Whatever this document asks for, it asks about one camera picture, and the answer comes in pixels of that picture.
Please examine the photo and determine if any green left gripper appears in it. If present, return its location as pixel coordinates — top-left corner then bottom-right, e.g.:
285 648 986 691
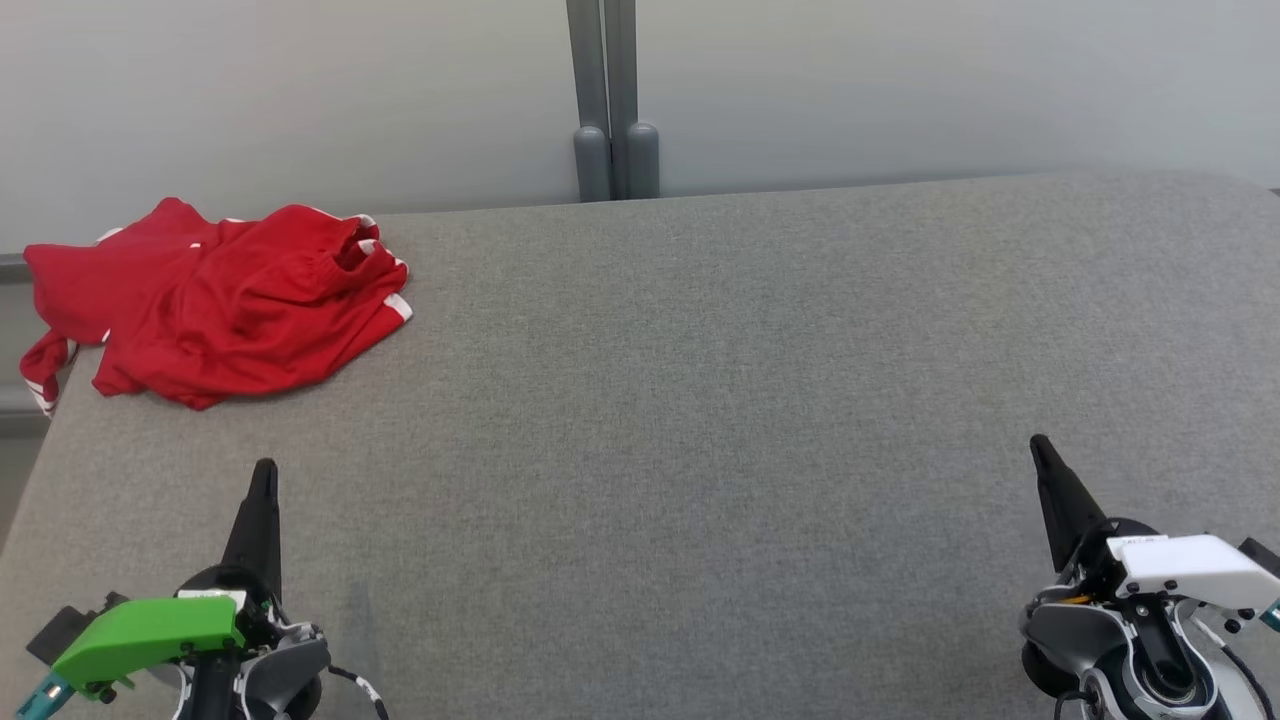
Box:
50 457 284 699

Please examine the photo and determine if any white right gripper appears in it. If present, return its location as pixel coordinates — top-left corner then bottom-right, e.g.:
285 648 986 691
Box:
1029 434 1280 613

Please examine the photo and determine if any red shorts white trim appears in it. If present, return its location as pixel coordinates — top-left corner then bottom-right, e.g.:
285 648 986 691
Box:
93 204 414 412

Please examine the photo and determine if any red white basketball jersey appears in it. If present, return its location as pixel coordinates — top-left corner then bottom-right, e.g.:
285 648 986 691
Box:
20 197 216 416

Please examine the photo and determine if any grey metal tube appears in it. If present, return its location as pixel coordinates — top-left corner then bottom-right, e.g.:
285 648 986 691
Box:
0 385 51 438

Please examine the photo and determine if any grey fabric sofa cushion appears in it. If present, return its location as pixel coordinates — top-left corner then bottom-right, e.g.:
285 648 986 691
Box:
0 170 1280 720

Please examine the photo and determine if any left arm striped cable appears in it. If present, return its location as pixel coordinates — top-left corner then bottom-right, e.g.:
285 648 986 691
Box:
328 664 391 720

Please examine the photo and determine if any left teal plug cable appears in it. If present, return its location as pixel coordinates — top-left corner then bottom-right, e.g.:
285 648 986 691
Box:
15 672 66 720

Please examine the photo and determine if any grey double partition post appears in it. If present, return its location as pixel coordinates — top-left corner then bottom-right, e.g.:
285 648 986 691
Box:
565 0 661 203

